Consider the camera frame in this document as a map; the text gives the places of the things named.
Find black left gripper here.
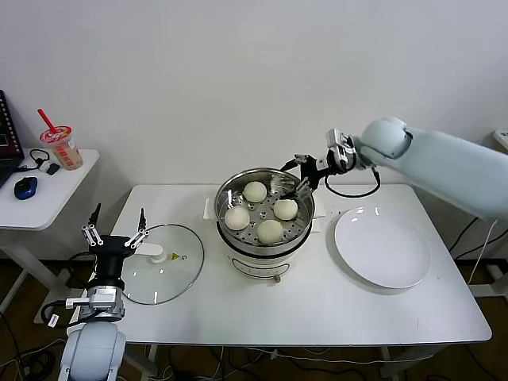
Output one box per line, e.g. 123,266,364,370
81,202,151,283

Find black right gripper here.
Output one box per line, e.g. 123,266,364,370
276,153,333,202

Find glass lid white handle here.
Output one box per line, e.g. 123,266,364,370
118,223,206,306

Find white steamed baozi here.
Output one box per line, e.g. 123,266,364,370
242,180,267,202
224,206,251,231
272,198,298,221
256,219,285,244

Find stainless steel steamer basket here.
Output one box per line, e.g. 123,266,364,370
215,168,316,255

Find white side table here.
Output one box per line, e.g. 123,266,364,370
0,148,100,326

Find bubble tea plastic cup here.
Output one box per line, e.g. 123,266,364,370
38,125,83,171

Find blue black computer mouse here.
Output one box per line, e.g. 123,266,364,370
13,177,39,200

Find white round plate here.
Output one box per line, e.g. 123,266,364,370
333,206,432,290

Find black laptop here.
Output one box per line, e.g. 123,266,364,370
0,90,25,187

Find red drinking straw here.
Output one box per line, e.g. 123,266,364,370
37,109,58,135

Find white box appliance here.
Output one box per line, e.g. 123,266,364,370
491,127,508,151

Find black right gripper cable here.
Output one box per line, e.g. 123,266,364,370
324,166,381,198

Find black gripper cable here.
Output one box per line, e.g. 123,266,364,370
41,252,105,329
324,166,381,198

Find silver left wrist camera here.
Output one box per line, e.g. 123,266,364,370
86,284,122,309

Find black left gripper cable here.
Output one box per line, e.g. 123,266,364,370
41,252,105,329

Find black earphones with cable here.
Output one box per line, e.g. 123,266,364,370
15,149,52,174

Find black power cable with plug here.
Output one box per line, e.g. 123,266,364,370
449,216,487,261

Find white hanging cable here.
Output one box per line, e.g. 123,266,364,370
467,220,497,286

